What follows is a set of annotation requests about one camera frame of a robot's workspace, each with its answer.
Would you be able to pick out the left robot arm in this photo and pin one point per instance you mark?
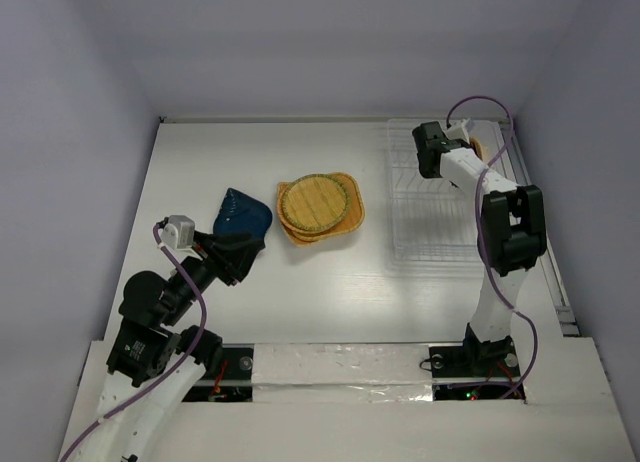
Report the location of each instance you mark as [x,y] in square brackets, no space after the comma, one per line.
[163,353]

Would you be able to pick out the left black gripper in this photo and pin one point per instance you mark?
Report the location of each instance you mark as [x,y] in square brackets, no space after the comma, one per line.
[229,255]

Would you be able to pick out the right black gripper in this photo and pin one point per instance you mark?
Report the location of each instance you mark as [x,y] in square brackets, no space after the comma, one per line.
[426,160]

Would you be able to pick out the round green-rimmed bamboo plate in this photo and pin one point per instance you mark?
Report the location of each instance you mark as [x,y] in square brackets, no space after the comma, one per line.
[315,203]

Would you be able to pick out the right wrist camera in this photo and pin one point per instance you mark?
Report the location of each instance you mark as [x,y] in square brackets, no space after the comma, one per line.
[460,130]

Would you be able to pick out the square woven bamboo tray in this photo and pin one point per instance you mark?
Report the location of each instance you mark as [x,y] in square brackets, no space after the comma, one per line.
[352,221]

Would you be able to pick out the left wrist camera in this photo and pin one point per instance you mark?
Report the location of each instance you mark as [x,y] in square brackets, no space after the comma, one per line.
[176,232]

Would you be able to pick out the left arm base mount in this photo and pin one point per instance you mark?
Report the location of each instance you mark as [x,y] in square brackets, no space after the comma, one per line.
[230,382]

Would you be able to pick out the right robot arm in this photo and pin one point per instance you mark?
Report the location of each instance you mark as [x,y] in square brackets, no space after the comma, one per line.
[510,223]

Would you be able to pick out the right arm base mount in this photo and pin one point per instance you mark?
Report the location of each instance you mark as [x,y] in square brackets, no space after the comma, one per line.
[454,378]

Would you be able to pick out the white wire dish rack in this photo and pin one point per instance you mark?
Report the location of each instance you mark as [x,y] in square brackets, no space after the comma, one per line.
[432,224]

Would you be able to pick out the small round bamboo plate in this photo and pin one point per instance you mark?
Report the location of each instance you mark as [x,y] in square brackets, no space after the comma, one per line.
[478,148]

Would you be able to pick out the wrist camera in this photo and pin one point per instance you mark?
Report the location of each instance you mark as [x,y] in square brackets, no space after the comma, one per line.
[176,232]
[460,130]

